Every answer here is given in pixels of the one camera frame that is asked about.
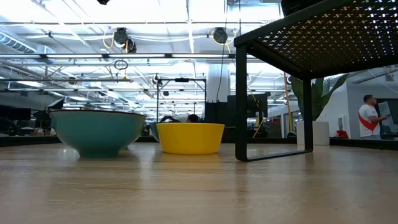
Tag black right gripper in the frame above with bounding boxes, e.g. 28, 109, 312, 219
280, 0, 326, 17

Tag yellow mini bowl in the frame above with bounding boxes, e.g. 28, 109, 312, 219
156, 122, 226, 156

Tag blue patterned teal bowl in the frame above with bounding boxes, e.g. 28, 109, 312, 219
149, 121, 163, 142
49, 108, 147, 159

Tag green leafy plant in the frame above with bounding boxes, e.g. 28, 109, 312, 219
290, 73, 351, 123

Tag black perforated metal rack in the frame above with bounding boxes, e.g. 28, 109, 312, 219
233, 0, 398, 162

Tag white plant pot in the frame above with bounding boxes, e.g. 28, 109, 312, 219
295, 121, 331, 146

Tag black background cabinet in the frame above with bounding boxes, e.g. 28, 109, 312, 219
204, 93, 269, 139

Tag person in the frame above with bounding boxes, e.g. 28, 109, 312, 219
358, 94, 390, 140
159, 113, 201, 124

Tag dark screen panel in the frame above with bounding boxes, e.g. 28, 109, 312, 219
374, 98, 398, 135

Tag black ceiling cable reel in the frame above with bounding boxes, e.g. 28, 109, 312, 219
113, 27, 138, 54
212, 27, 229, 45

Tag yellow cable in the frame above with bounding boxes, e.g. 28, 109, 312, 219
283, 72, 294, 133

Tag black background station frame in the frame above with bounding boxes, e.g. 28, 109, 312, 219
155, 77, 208, 124

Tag black aluminium table frame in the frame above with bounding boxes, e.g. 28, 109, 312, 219
0, 134, 398, 147

